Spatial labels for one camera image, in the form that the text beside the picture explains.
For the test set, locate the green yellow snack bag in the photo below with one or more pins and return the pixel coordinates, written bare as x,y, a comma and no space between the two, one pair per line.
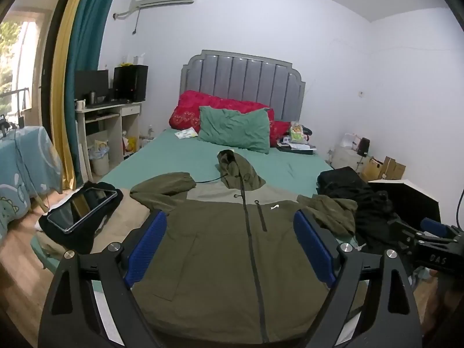
296,131

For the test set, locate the blue printed cloth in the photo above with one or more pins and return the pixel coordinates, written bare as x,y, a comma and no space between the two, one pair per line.
25,174

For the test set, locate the black computer monitor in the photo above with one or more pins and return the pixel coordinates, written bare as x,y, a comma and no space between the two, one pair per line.
92,85

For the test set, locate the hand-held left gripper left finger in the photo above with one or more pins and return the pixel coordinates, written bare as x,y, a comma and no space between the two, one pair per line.
148,246

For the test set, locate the white cup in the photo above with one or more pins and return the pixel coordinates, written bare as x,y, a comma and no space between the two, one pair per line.
80,104

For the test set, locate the pile of black clothes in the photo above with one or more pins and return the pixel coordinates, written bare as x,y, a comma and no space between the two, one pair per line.
344,188

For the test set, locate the green pillow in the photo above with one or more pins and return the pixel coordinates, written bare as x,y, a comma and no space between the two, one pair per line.
235,128

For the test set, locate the white printed packet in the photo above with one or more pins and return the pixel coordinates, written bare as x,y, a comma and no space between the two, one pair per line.
186,133

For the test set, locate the white tissue box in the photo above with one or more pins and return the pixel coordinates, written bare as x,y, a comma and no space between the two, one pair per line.
139,60

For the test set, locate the black folded cloth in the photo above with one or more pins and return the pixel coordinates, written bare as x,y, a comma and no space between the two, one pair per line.
78,237

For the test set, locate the teal curtain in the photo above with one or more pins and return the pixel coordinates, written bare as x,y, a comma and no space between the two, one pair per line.
89,43

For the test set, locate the small black speaker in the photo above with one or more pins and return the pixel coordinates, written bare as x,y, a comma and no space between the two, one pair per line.
363,147

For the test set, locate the bed with green sheet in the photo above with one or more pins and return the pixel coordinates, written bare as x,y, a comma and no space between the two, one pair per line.
174,159

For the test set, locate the grey padded headboard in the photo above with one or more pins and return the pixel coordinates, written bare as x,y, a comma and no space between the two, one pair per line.
246,79

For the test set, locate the metal drying rack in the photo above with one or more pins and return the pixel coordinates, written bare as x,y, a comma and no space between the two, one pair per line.
16,108

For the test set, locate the yellow curtain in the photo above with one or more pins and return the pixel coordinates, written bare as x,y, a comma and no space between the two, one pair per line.
63,79

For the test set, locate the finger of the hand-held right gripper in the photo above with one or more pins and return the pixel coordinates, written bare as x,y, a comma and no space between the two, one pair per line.
404,237
433,226

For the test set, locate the olive green hooded jacket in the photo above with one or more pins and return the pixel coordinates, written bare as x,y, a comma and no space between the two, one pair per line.
217,246

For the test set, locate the white nightstand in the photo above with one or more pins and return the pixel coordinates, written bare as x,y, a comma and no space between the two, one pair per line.
346,157

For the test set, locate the beige folded cloth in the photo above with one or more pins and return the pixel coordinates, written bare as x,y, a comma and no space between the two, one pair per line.
119,224

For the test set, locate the black computer tower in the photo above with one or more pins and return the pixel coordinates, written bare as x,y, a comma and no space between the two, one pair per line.
130,83

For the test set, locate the cardboard boxes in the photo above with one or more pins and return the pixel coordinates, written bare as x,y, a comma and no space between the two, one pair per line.
388,168

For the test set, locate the white trash bin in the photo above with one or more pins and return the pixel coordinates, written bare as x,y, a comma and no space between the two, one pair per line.
99,161

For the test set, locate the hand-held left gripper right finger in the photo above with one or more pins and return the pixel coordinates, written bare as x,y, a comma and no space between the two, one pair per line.
313,250

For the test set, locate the metal tumbler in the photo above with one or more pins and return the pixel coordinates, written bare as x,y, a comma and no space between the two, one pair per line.
92,97

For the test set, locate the tablet with grey case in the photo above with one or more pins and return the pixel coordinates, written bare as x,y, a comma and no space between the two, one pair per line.
81,208

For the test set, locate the white computer desk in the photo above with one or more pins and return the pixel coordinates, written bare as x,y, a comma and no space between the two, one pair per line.
116,127

